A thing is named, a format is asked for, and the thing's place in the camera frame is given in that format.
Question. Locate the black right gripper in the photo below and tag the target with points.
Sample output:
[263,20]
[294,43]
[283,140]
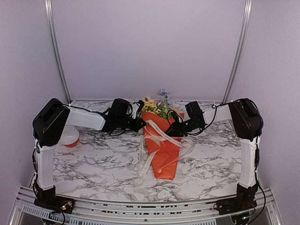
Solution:
[177,130]

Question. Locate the green leafy fake stem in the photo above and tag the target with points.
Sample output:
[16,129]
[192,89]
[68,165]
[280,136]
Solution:
[163,109]

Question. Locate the pink rose fake stem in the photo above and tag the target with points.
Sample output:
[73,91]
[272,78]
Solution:
[148,99]

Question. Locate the yellow daisy fake bunch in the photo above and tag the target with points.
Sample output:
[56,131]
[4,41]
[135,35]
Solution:
[150,108]

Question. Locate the brown orange wrapping paper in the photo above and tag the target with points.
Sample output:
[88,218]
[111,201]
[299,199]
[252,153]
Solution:
[164,163]

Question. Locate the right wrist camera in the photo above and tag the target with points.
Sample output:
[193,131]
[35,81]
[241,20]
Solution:
[176,117]

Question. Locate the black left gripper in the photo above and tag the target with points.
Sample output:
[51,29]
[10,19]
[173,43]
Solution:
[136,126]

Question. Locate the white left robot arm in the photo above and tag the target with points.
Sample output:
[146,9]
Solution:
[53,119]

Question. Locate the aluminium frame post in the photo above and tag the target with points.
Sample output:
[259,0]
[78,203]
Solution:
[55,48]
[239,51]

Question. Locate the cream ribbon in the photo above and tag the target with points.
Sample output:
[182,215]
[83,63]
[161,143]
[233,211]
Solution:
[153,132]

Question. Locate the blue fake flower stem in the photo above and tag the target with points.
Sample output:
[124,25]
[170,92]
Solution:
[164,96]

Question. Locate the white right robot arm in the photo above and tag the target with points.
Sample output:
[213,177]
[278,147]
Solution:
[247,124]

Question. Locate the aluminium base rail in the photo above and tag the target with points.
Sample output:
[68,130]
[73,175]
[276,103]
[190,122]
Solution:
[97,212]

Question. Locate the aluminium frame post left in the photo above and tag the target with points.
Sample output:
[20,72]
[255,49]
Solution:
[55,48]

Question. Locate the orange cup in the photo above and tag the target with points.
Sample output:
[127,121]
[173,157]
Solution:
[69,138]

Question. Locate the aluminium frame post right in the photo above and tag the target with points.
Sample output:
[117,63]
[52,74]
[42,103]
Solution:
[239,51]

